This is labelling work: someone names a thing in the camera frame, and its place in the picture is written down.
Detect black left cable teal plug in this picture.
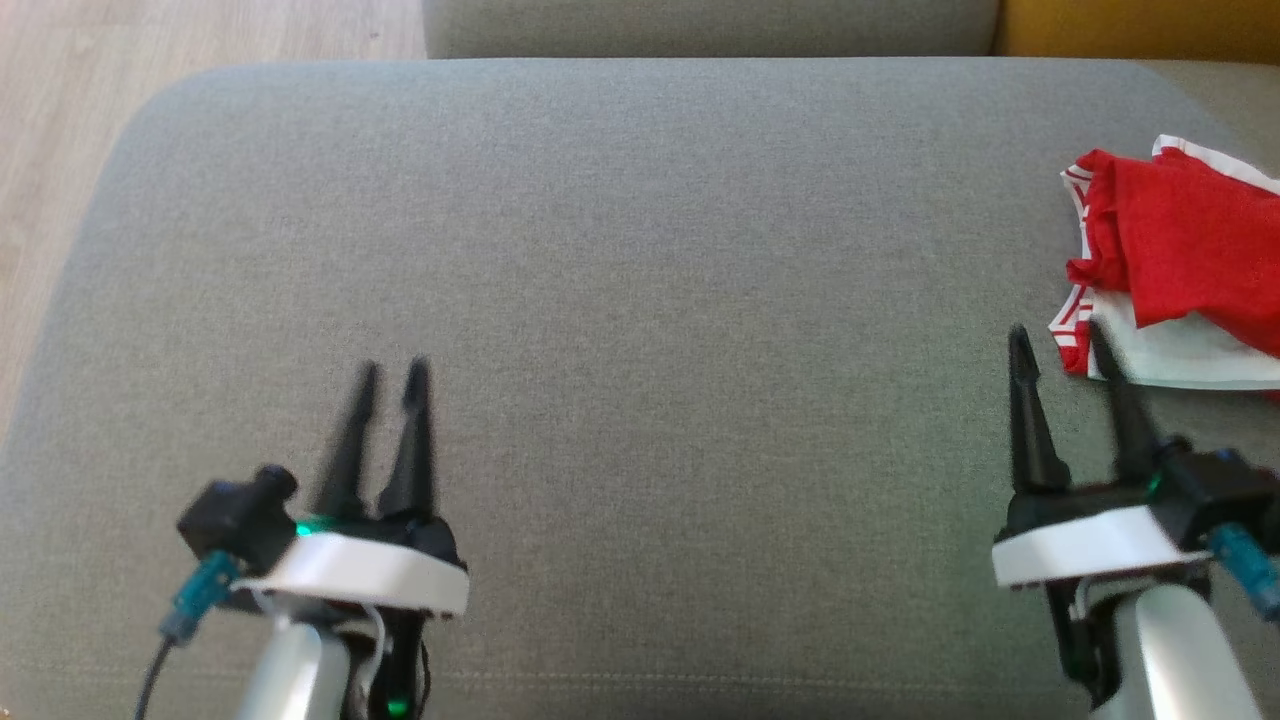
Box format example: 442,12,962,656
135,550,241,720

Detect black right cable teal plug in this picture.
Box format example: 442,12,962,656
1205,522,1280,621

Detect red white basketball jersey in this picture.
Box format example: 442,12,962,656
1048,148,1280,393

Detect light grey sofa seat cushion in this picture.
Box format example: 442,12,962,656
1130,58,1280,181

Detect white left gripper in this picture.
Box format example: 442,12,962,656
230,357,471,720

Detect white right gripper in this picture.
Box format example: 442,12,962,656
992,320,1213,702

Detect black cable teal plug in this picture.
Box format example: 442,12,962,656
135,550,241,720
1205,522,1280,621

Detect red white-striped basketball shorts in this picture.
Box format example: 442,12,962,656
1150,135,1280,201

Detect yellow sofa cushion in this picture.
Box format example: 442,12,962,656
995,0,1280,66

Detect grey sofa back cushion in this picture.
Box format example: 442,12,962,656
420,0,1001,59

